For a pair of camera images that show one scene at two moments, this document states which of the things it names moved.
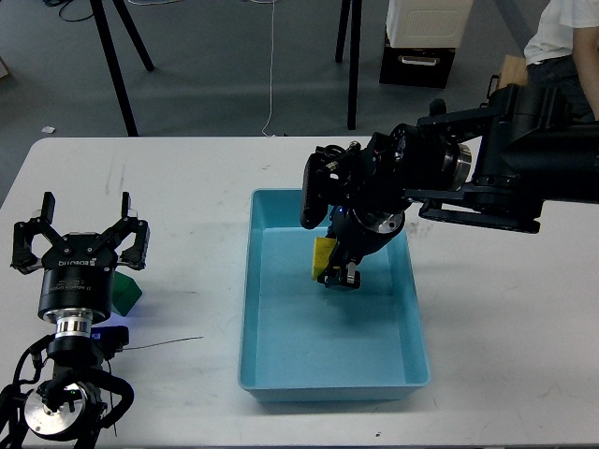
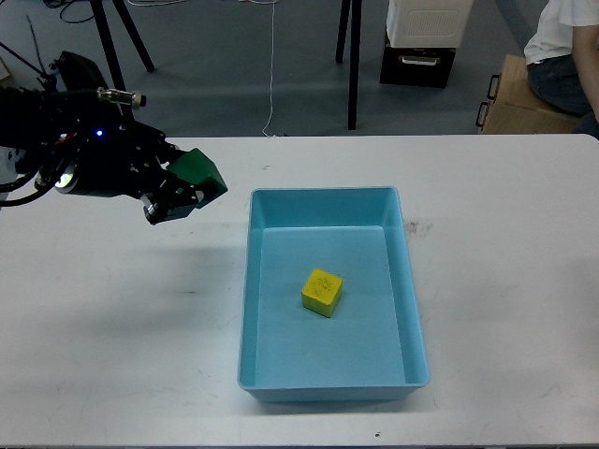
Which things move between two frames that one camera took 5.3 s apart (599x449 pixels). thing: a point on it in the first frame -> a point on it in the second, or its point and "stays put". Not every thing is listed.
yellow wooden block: x=323 y=247 -> x=322 y=292
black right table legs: x=354 y=53 stays put
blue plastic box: x=305 y=342 stays put
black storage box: x=425 y=67 stays put
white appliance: x=427 y=23 stays put
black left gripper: x=79 y=267 -> x=123 y=158
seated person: x=565 y=54 stays put
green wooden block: x=125 y=294 -> x=197 y=167
